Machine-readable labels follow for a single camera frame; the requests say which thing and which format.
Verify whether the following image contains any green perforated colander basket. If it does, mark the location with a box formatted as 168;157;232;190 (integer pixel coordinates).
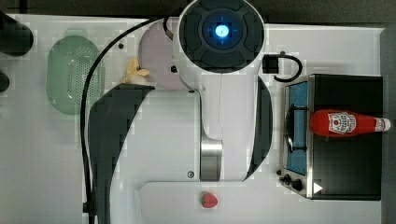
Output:
46;28;100;115

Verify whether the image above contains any red plush ketchup bottle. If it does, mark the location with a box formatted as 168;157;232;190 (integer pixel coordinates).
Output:
309;109;391;137

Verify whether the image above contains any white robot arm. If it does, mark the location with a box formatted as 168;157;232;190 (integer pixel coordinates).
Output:
88;0;273;224

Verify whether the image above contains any black round container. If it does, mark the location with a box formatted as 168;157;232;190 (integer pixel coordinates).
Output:
0;12;34;57

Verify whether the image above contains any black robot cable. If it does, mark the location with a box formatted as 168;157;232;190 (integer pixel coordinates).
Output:
79;16;163;224

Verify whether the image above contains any red plush strawberry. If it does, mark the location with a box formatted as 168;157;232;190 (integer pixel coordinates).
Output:
200;192;219;208

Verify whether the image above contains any lilac round plate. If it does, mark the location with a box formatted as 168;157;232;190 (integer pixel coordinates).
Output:
135;21;186;91

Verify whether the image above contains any black toaster oven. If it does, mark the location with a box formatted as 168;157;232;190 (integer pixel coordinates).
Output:
277;75;383;201

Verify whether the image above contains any yellow plush banana peel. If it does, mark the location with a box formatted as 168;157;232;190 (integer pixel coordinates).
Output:
121;57;149;85

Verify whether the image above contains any black camera with cable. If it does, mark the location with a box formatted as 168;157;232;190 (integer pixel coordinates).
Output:
262;51;304;83

